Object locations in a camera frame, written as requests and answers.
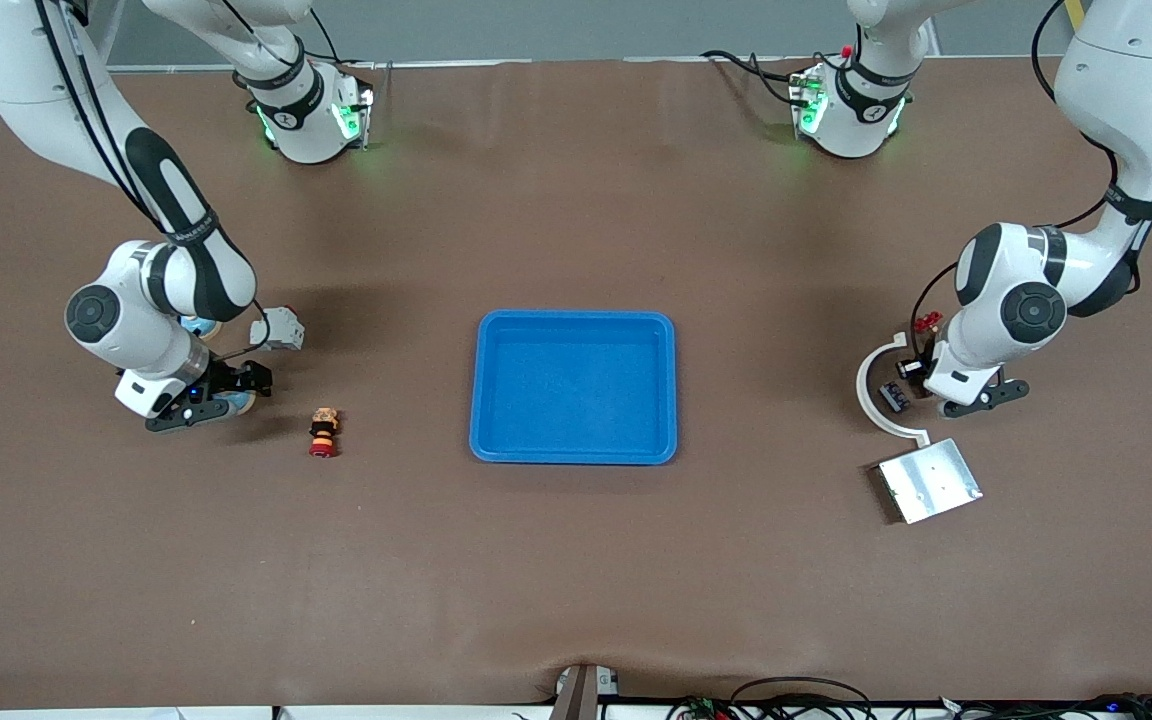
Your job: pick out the light blue call bell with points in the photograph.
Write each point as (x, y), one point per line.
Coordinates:
(201, 327)
(241, 404)

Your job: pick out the small black capacitor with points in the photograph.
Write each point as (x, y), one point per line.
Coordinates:
(894, 397)

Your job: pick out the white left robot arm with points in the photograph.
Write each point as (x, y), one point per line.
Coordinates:
(1031, 315)

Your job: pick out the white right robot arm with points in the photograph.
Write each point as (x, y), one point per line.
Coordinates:
(96, 315)

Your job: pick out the white circuit breaker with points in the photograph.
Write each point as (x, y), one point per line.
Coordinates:
(281, 330)

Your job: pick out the silver metal plate module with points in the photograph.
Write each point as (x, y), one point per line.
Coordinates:
(929, 482)

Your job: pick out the blue plastic tray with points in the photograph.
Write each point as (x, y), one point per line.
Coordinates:
(576, 390)

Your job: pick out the brown table mat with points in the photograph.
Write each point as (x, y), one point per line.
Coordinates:
(576, 560)

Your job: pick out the grey metal table clamp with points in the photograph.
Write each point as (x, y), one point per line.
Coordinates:
(581, 695)

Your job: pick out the white curved plastic bracket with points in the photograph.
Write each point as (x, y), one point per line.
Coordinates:
(864, 395)

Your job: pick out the orange red push button switch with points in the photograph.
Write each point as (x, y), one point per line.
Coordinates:
(323, 432)

